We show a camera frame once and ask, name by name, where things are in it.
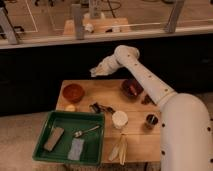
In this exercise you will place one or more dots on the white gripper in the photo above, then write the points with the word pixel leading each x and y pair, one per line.
pixel 97 71

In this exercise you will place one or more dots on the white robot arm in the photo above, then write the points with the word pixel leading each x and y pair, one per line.
pixel 186 142

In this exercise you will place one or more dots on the dark brown bowl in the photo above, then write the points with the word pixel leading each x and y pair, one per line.
pixel 131 88

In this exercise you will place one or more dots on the red orange bowl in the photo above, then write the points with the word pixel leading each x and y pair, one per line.
pixel 73 93

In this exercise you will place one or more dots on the black binder clip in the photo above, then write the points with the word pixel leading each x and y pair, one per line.
pixel 97 108

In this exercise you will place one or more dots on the wooden stand behind glass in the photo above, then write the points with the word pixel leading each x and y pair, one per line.
pixel 99 26

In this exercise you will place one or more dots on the small yellow ball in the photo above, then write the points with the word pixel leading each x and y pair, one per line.
pixel 70 108

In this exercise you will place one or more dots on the white cup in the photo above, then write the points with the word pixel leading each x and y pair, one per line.
pixel 119 119

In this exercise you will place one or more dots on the dark dried fruit pile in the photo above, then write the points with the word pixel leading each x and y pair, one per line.
pixel 147 100

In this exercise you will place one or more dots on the small dark metal cup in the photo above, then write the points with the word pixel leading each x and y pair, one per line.
pixel 151 121

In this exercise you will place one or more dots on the metal spoon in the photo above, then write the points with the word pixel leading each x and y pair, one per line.
pixel 80 132

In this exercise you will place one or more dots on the wooden chopsticks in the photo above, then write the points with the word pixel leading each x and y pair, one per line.
pixel 123 148

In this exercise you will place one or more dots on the green plastic tray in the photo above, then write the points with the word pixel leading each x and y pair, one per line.
pixel 72 122

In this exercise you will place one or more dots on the pale wooden spatula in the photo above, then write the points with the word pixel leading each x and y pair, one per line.
pixel 114 152

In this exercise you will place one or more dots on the grey cloth piece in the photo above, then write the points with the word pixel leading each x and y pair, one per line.
pixel 76 149

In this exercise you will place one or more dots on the grey metal post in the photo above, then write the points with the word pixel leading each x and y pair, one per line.
pixel 78 20

